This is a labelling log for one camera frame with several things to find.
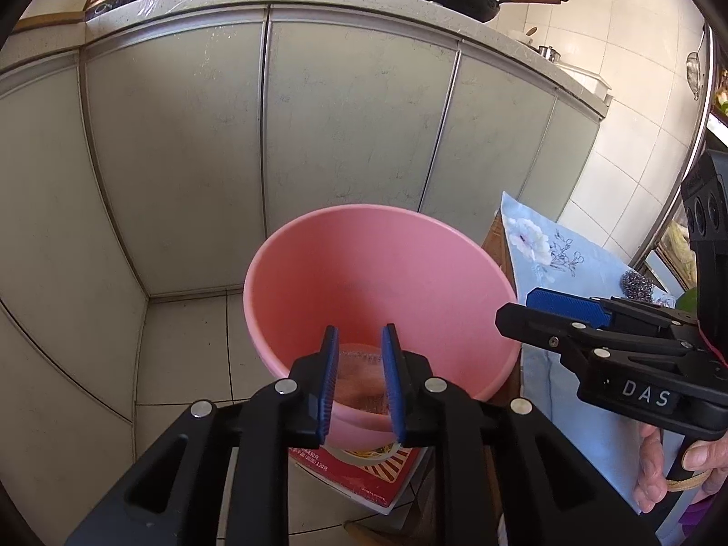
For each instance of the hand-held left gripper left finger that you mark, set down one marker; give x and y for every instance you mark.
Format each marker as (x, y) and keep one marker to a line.
(327, 387)

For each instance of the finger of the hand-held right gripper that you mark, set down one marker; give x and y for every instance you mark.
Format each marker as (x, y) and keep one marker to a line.
(563, 302)
(529, 324)

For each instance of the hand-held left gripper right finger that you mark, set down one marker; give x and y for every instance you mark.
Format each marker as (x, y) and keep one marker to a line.
(392, 387)

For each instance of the pink plastic bucket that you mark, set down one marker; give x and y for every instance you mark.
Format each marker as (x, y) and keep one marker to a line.
(369, 273)

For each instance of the person's right hand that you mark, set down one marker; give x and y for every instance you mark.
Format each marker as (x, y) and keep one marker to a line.
(648, 466)

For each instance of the light blue floral tablecloth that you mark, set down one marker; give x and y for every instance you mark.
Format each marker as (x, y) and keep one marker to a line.
(546, 273)

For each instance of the green bell pepper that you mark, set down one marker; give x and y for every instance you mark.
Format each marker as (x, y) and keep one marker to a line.
(688, 300)

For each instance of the steel wool scrubber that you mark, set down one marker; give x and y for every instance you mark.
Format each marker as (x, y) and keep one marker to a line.
(634, 284)

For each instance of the metal shelf rack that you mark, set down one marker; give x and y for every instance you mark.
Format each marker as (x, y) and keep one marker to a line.
(670, 210)

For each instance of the red printed box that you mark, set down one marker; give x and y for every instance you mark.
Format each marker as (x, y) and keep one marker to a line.
(375, 478)

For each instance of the hanging metal strainer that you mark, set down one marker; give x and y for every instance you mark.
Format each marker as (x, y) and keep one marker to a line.
(697, 77)

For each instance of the white rectangular container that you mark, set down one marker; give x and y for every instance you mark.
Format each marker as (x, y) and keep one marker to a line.
(586, 82)

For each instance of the steel cup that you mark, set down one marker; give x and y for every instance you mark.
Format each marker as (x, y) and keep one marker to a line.
(549, 54)

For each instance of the purple clothing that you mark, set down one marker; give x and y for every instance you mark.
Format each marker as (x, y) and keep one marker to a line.
(705, 523)

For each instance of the grey kitchen cabinet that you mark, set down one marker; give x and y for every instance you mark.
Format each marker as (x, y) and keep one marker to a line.
(170, 153)

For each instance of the wooden cutting board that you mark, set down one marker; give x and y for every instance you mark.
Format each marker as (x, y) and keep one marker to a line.
(45, 21)

